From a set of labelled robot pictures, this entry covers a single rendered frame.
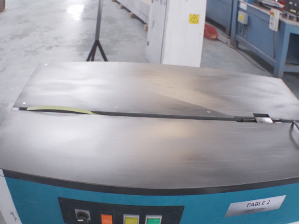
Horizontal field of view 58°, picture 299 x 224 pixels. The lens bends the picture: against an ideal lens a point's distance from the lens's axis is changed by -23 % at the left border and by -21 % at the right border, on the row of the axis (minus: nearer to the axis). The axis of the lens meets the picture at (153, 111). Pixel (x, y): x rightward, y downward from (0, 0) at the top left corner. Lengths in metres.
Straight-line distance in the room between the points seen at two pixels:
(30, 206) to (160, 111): 0.41
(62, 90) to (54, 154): 0.28
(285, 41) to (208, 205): 2.72
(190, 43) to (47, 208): 2.31
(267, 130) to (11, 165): 0.62
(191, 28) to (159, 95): 1.91
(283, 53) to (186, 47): 1.11
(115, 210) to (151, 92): 0.38
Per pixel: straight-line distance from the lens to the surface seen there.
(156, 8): 2.88
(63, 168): 0.60
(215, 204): 0.64
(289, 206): 0.78
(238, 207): 0.68
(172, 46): 2.73
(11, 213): 0.73
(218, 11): 4.84
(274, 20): 3.22
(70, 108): 0.77
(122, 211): 0.62
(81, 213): 0.63
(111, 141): 0.68
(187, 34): 2.74
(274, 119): 0.88
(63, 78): 0.95
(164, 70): 1.01
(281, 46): 3.24
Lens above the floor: 1.12
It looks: 29 degrees down
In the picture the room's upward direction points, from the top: 6 degrees clockwise
